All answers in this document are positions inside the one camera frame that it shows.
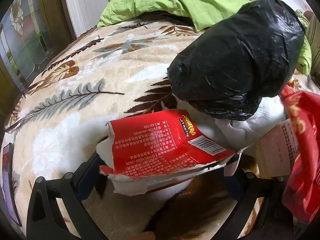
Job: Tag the smartphone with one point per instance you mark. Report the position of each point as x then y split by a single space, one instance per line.
8 192

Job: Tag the floral fleece blanket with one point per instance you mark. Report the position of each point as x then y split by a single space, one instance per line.
75 80

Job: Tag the green quilt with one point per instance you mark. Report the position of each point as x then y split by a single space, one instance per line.
175 0

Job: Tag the black plastic bag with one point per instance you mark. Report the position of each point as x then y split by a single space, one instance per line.
237 62

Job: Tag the red and cream packet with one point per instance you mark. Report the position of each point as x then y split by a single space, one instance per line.
305 180

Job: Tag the torn red packet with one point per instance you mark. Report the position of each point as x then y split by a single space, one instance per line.
155 145

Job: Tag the wooden door with glass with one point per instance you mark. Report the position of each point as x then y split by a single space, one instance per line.
22 42

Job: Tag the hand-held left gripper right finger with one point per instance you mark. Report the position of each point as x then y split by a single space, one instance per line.
252 205

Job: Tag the white cloth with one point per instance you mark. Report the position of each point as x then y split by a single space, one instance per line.
262 120

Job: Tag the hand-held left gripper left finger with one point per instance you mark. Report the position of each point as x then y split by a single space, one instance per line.
87 171

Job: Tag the striped beige pillow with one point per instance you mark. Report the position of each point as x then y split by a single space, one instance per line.
315 35

